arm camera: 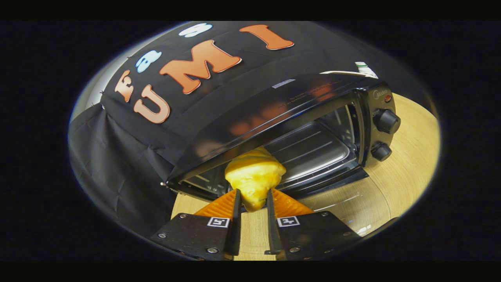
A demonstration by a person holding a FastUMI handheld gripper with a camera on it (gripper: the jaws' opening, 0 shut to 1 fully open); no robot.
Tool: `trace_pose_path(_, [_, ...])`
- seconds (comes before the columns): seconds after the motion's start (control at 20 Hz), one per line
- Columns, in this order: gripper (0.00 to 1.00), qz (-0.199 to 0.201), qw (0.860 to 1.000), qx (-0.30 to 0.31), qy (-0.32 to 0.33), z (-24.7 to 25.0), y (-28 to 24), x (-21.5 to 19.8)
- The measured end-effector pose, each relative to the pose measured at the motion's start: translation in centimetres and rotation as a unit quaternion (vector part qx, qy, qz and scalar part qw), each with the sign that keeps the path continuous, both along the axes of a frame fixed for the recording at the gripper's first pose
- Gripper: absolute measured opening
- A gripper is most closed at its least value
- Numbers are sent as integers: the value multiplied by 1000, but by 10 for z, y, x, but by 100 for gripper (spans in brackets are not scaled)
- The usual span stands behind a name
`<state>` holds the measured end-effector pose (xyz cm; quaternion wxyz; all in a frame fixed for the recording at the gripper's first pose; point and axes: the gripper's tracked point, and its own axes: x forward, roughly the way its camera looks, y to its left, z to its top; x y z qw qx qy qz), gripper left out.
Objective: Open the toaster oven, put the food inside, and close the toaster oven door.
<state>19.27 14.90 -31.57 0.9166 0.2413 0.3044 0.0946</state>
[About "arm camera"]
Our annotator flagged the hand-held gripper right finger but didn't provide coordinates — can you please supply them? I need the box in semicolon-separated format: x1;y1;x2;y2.
265;188;362;261

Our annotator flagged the white pop-up toaster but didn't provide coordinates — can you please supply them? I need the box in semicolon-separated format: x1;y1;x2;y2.
320;70;366;77

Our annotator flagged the white plastic bottle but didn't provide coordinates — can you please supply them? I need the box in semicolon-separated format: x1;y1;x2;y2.
354;61;378;79

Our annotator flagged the black toaster oven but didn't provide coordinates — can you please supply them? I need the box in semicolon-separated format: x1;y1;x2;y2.
160;72;402;235

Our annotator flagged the yellow swirled bread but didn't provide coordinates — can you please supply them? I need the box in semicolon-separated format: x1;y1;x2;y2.
225;146;287;212

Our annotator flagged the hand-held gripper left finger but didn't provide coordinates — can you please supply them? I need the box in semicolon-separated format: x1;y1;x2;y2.
151;189;242;261

